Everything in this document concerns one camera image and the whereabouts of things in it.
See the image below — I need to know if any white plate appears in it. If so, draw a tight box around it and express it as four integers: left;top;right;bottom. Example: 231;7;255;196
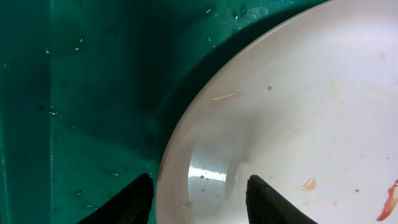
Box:
155;0;397;223

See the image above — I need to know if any teal plastic tray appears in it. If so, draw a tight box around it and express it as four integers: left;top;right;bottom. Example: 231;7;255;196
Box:
1;0;319;223

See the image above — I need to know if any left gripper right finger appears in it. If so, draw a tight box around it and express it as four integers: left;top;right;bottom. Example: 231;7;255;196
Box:
246;175;317;224

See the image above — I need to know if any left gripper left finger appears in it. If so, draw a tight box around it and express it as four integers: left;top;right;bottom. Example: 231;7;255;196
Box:
77;173;154;224

